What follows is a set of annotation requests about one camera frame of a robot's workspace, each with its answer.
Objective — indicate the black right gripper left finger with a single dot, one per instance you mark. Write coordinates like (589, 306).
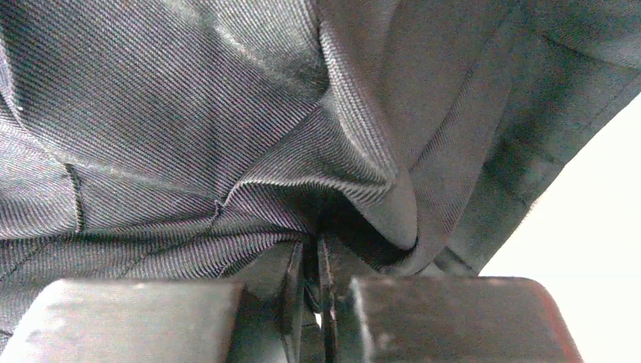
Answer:
(268, 315)

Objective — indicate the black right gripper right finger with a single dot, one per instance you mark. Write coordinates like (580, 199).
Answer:
(354, 311)

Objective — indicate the black garment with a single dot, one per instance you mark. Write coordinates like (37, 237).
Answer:
(181, 139)

